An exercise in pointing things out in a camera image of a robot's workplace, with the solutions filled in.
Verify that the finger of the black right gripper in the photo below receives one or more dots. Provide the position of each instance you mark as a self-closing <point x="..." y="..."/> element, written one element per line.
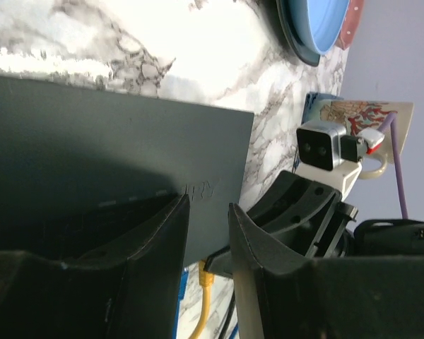
<point x="251" y="248"/>
<point x="294" y="203"/>

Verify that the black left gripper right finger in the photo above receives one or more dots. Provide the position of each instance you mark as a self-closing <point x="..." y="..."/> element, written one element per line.
<point x="353" y="297"/>

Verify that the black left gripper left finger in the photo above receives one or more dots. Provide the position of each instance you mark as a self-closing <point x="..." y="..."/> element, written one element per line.
<point x="110" y="273"/>

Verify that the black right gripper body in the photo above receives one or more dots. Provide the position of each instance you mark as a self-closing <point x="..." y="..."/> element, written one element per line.
<point x="376" y="237"/>

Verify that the black network switch box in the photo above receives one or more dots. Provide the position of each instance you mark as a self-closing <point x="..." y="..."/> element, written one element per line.
<point x="68" y="152"/>

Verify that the dark blue placemat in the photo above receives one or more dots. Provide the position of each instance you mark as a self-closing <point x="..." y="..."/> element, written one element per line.
<point x="314" y="102"/>

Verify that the cream ceramic mug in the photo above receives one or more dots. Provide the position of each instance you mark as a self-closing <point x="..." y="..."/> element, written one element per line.
<point x="357" y="115"/>

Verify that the blue round plate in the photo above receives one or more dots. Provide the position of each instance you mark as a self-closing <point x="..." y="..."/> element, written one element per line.
<point x="318" y="22"/>

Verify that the dark teal plate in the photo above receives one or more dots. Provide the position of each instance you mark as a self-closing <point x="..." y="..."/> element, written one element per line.
<point x="295" y="44"/>

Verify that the pink dotted plate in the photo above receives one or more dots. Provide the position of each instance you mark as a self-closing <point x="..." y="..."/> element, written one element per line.
<point x="350" y="24"/>

